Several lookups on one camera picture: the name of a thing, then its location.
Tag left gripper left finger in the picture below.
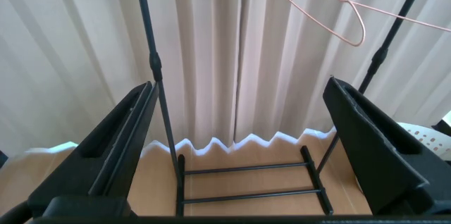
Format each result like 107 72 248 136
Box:
27 81 160 218

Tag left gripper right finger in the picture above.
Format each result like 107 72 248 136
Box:
322 76 451 216

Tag white laundry basket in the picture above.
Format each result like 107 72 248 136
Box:
397 121 451 162

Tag black clothes rack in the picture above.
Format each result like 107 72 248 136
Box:
132 0 433 217

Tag beige curtain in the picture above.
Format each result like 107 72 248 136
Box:
0 0 451 157

